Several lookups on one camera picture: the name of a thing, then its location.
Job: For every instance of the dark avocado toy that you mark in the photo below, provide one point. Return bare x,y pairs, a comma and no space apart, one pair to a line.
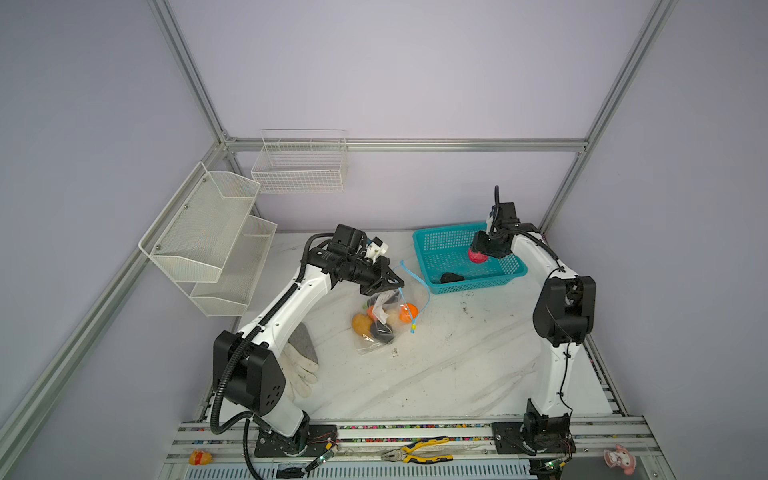
382,333
450,277

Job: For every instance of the white wire wall basket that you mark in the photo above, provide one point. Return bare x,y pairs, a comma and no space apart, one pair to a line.
297,161

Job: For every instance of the smooth orange toy fruit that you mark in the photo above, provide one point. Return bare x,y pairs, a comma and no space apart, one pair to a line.
408,313

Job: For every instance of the yellow mango toy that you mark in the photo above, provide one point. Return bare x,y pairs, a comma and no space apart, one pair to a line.
361,324

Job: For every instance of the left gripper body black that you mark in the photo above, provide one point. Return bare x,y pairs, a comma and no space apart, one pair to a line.
362,272

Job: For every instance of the yellow handled pliers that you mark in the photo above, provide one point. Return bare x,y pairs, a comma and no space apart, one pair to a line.
419,452

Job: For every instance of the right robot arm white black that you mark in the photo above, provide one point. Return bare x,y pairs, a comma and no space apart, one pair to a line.
562,317

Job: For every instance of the pink white plush toy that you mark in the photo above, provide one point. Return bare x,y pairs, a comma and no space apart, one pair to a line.
620,458

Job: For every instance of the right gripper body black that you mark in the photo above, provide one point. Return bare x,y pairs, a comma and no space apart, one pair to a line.
486,243

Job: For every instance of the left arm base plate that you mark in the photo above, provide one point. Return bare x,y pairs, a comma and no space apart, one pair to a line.
309,441

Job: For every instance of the pink apple toy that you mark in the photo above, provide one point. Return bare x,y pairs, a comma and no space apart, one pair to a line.
477,257

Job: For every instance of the clear zip top bag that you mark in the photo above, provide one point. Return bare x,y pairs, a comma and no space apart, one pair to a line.
415,291

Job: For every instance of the white mesh two-tier shelf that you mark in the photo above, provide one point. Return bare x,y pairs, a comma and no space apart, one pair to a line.
210,242

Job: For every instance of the teal plastic basket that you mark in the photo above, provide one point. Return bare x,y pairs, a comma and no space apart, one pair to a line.
445,249

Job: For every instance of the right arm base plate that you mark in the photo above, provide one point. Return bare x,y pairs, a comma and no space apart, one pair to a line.
539,438

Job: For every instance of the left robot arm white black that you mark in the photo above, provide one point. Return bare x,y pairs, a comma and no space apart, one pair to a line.
249,382

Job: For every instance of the white work glove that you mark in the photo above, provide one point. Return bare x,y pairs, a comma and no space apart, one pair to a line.
299,371

